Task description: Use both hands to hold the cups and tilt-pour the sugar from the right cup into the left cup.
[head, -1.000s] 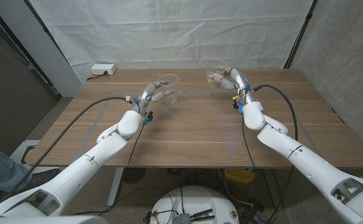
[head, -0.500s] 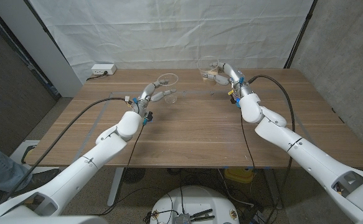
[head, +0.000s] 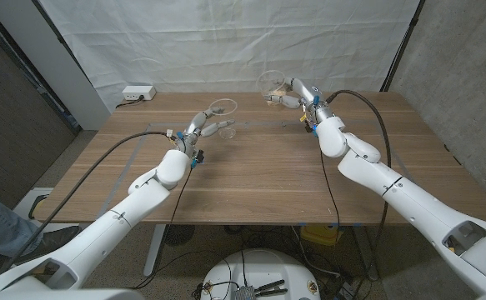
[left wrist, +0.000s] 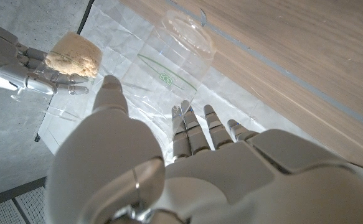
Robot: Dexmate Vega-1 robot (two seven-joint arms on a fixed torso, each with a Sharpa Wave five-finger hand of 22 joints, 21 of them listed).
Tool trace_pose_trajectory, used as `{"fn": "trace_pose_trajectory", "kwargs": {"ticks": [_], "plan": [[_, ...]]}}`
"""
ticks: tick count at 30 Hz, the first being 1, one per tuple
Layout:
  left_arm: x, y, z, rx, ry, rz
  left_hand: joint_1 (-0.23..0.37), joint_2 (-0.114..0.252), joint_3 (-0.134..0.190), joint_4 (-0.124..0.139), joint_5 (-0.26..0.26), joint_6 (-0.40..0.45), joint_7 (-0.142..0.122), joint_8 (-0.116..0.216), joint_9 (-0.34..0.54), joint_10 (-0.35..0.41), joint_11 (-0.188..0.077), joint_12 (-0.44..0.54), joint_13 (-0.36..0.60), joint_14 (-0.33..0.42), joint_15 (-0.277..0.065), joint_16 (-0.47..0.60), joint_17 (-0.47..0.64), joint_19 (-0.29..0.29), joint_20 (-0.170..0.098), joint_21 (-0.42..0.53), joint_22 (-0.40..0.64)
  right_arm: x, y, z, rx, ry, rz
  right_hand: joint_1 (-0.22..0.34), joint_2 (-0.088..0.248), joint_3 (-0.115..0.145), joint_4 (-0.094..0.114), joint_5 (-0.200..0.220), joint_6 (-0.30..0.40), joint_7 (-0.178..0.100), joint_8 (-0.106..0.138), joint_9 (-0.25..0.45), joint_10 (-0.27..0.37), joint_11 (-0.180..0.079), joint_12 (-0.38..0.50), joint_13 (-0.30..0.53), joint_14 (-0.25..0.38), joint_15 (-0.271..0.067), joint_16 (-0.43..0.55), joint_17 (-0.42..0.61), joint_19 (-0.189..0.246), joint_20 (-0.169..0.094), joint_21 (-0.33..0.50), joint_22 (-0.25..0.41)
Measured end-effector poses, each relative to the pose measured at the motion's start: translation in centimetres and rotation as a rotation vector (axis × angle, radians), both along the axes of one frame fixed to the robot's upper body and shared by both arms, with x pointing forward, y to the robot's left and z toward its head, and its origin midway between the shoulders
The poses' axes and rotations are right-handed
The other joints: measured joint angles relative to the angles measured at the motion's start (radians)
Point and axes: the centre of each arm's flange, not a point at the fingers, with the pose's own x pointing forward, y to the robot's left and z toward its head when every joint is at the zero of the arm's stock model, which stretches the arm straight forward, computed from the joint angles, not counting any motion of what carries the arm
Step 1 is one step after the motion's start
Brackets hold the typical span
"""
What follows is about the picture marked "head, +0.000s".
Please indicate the white power strip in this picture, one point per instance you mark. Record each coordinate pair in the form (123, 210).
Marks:
(138, 92)

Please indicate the black backdrop stand pole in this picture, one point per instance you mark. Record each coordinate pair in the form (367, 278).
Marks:
(61, 39)
(401, 46)

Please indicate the black round floor fan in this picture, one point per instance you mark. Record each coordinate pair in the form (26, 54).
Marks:
(178, 234)

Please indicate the black tool on robot base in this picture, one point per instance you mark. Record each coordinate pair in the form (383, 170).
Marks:
(269, 288)

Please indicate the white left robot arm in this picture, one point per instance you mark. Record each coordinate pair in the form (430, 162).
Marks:
(113, 225)

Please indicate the white table leg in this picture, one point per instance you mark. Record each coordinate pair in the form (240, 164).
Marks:
(154, 250)
(367, 250)

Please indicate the person leg and shoe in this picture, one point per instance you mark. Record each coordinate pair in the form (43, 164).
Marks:
(26, 204)

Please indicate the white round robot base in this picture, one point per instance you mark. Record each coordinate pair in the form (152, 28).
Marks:
(263, 266)

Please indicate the white backdrop sheet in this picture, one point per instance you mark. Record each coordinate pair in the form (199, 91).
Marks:
(184, 41)

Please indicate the grey box on robot base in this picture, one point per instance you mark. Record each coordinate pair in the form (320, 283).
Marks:
(244, 293)

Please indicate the clear plastic cup green print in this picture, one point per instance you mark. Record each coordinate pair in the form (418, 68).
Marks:
(267, 81)

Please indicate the yellow object under table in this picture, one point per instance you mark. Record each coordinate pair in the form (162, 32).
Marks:
(321, 235)

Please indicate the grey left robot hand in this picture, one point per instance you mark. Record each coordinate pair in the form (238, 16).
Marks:
(190, 133)

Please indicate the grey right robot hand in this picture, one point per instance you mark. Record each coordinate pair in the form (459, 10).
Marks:
(307, 93)

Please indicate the black shoe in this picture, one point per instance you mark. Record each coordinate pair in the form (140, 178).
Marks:
(57, 237)

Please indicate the brown sugar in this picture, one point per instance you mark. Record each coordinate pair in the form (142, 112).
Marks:
(278, 89)

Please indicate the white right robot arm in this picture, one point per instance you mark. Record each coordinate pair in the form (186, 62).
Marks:
(413, 200)

